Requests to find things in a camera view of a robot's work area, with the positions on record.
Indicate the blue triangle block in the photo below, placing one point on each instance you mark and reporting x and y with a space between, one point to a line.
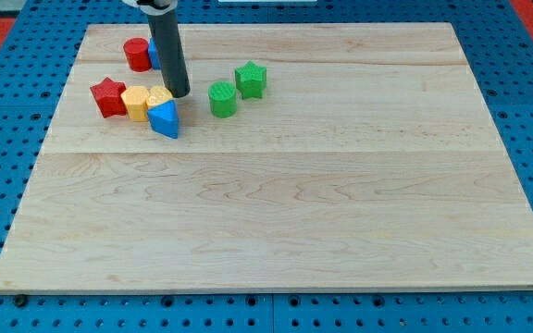
165 120

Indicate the red cylinder block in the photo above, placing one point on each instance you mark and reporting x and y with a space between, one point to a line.
136 52

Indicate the green cylinder block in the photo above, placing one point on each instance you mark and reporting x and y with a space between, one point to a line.
222 99

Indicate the green star block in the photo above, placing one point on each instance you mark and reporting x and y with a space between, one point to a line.
251 80

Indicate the red star block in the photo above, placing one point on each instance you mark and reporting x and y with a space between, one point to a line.
107 95

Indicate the yellow hexagon block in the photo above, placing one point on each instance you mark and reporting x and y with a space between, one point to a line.
135 100

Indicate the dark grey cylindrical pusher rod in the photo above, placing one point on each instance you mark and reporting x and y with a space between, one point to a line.
166 35

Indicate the yellow heart block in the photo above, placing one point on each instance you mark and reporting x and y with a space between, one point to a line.
158 95

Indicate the blue block behind rod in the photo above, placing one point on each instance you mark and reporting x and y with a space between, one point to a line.
153 55

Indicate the wooden board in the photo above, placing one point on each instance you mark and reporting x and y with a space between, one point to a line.
371 164

